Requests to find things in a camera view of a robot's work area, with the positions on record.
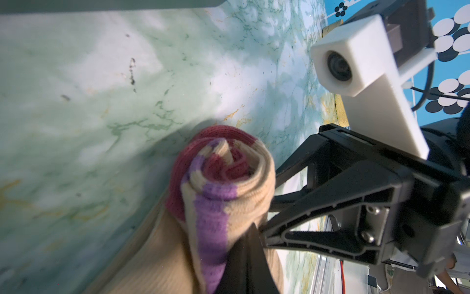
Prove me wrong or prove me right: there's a green plastic organizer tray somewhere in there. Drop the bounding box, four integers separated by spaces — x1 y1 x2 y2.
1 0 225 14

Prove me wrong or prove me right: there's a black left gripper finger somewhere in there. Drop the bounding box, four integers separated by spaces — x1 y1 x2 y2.
215 224 279 294

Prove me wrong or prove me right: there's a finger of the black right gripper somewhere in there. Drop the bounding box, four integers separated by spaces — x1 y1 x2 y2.
269 124 351 212

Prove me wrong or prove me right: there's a yellow round sponge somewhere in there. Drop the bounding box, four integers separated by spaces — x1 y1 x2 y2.
321 20 350 128

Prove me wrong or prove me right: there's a tan maroon striped sock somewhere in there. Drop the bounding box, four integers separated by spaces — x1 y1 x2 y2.
86 125 275 294

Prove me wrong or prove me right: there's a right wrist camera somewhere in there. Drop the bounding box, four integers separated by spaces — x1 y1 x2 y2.
310 14 437 159

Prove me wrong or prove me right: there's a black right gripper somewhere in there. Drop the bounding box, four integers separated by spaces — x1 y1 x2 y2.
260 118 470 278

